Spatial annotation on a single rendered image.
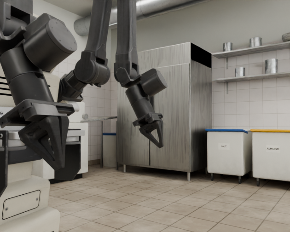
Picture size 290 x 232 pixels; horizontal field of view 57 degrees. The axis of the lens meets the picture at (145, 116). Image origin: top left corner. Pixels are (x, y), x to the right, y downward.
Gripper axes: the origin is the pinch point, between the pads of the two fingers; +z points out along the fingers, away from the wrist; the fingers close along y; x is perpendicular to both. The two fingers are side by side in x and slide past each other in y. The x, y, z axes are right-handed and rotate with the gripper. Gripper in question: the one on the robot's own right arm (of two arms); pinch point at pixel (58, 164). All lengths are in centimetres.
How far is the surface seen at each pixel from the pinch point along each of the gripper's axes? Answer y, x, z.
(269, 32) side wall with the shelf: 417, -104, -117
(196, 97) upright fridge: 372, 33, -76
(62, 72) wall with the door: 357, 228, -239
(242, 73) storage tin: 405, -41, -79
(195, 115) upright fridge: 367, 47, -52
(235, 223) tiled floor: 208, 29, 69
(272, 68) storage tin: 393, -78, -62
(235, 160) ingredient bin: 362, 26, 31
